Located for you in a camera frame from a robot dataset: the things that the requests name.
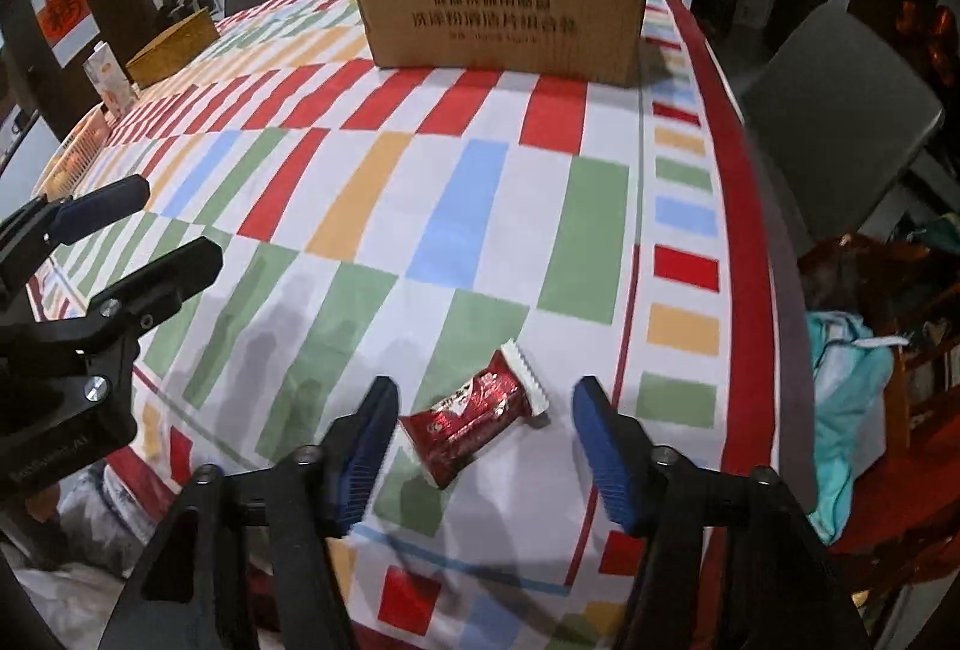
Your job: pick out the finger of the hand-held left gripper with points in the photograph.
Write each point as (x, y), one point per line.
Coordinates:
(97, 211)
(165, 283)

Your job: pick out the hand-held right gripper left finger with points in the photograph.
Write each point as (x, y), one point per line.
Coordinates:
(367, 455)

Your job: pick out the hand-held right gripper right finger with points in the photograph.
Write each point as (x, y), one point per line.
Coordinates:
(607, 462)

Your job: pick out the red candy packet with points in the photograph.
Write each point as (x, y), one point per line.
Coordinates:
(465, 421)

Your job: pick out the tray of oranges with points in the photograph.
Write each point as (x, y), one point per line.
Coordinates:
(71, 151)

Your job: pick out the grey plastic bag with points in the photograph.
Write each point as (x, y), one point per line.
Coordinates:
(82, 545)

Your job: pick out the white and orange carton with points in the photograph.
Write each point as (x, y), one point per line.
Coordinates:
(109, 80)

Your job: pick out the small brown cardboard box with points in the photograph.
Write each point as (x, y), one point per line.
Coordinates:
(172, 50)

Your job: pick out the red and white door poster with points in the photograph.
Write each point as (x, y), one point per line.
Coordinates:
(64, 13)

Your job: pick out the teal cloth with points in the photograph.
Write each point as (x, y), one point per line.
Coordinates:
(847, 410)

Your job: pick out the colourful checked tablecloth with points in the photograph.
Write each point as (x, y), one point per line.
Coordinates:
(450, 208)

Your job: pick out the red wooden chair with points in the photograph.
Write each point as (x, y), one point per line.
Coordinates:
(915, 470)

